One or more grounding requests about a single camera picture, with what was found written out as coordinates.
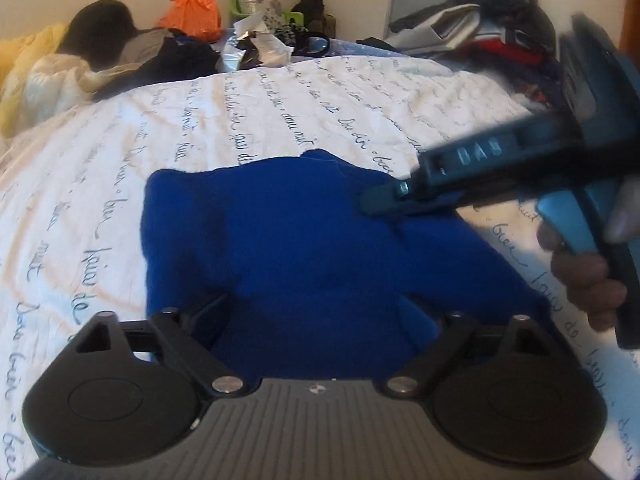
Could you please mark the white script-printed bed sheet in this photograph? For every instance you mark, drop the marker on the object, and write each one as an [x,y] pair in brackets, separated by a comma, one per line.
[250,110]

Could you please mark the crumpled silver white bag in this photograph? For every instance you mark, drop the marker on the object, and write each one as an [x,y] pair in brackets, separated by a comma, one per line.
[255,47]

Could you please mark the dark navy clothes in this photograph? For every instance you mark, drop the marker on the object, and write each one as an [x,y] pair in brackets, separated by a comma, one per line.
[175,60]

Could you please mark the orange plastic bag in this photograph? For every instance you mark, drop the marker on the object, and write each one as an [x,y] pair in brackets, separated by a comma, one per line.
[192,15]

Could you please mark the white puffy quilt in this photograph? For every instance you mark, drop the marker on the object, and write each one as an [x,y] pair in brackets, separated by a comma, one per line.
[60,82]

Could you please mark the dark plush toy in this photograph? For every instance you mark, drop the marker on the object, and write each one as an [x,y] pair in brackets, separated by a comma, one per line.
[312,12]

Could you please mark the blue fleece garment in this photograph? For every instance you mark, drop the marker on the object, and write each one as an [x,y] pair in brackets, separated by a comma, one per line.
[300,240]

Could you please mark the yellow blanket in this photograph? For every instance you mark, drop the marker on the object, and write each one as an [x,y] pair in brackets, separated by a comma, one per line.
[25,70]

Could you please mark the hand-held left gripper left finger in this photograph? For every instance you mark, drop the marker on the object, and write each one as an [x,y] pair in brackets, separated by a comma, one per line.
[197,322]

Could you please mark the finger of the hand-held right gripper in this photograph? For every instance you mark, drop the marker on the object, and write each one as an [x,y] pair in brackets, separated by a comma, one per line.
[385,199]

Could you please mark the person's right hand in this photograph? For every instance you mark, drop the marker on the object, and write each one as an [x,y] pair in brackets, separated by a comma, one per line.
[590,280]

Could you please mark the grey cloth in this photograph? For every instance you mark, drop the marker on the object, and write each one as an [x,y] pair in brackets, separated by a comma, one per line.
[145,45]

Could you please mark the pile of mixed clothes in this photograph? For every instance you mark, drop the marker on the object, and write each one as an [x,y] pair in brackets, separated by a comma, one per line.
[500,35]

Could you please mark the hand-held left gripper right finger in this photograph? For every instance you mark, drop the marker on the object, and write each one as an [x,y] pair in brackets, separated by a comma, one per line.
[440,346]

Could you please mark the black cushion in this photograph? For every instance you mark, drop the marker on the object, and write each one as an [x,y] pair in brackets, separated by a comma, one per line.
[97,30]

